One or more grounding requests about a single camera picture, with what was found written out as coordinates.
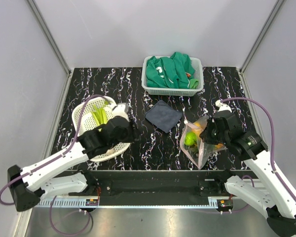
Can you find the fake green onion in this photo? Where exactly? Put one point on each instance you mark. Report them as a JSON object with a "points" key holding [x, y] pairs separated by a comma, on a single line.
{"points": [[101, 112]]}

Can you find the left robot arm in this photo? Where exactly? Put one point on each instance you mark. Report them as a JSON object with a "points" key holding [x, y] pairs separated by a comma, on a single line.
{"points": [[29, 185]]}

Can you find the clear zip top bag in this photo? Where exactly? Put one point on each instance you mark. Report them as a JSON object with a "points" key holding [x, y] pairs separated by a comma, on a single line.
{"points": [[199, 153]]}

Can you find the dark blue cloth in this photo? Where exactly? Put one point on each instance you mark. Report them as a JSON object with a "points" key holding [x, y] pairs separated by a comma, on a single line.
{"points": [[163, 116]]}

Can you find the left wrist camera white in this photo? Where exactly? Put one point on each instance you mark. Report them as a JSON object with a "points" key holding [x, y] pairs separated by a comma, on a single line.
{"points": [[121, 110]]}

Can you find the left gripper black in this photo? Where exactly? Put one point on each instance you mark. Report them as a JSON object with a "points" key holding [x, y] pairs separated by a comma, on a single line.
{"points": [[134, 135]]}

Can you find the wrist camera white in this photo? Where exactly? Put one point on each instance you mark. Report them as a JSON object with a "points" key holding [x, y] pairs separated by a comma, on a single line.
{"points": [[222, 106], [121, 110]]}

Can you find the fake green fruit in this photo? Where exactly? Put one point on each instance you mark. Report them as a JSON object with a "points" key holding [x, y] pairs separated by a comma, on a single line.
{"points": [[190, 139]]}

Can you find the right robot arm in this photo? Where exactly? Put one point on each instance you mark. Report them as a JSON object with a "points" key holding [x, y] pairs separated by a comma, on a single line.
{"points": [[277, 206]]}

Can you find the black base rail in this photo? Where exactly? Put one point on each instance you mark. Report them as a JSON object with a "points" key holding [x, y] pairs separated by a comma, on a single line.
{"points": [[153, 189]]}

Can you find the white perforated basket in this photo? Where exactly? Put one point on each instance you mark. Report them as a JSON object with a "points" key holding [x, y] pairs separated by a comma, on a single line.
{"points": [[94, 139]]}

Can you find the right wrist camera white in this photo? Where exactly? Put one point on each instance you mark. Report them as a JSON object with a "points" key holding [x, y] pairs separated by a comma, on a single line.
{"points": [[222, 106]]}

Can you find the green clothing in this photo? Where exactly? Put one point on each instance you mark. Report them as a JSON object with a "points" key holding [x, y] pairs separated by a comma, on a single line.
{"points": [[174, 72]]}

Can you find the fake orange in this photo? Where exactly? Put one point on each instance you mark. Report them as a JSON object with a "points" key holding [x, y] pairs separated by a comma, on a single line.
{"points": [[197, 131]]}

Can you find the grey plastic basket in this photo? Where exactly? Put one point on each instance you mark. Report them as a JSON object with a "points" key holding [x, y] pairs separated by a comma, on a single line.
{"points": [[196, 64]]}

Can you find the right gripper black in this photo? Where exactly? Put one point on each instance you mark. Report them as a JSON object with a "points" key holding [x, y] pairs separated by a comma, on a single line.
{"points": [[205, 135]]}

